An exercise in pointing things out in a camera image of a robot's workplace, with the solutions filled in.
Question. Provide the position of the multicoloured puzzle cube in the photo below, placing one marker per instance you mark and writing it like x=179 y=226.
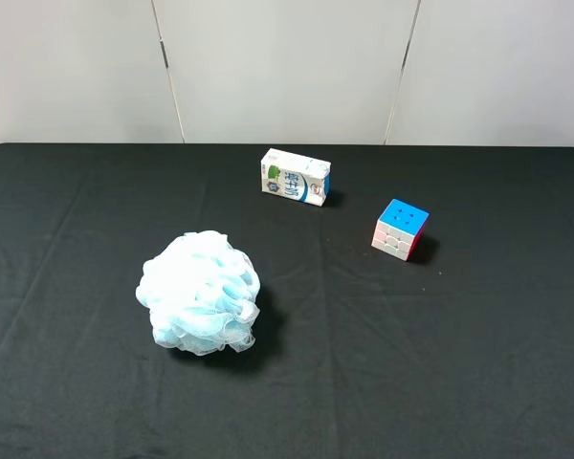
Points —
x=398 y=229

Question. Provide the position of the white blue milk carton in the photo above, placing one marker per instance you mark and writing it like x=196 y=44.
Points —
x=295 y=177

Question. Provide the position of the blue white bath loofah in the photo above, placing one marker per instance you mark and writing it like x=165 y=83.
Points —
x=200 y=292

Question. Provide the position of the black tablecloth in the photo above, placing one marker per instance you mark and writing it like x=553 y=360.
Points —
x=466 y=350

